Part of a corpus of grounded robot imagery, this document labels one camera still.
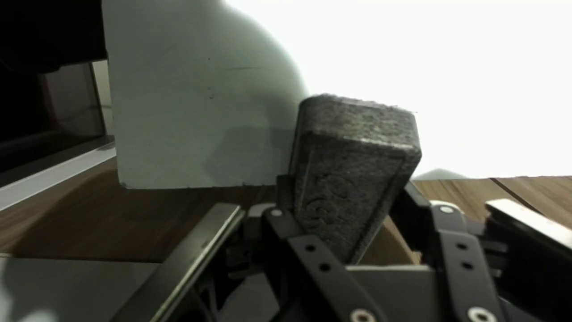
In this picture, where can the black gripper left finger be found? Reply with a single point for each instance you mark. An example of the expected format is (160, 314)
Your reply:
(310, 250)

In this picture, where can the black felt whiteboard eraser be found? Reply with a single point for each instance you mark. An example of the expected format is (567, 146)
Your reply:
(346, 171)

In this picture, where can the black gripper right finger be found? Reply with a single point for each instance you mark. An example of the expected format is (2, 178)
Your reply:
(458, 250)

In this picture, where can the white side table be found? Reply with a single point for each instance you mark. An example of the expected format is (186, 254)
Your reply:
(60, 291)

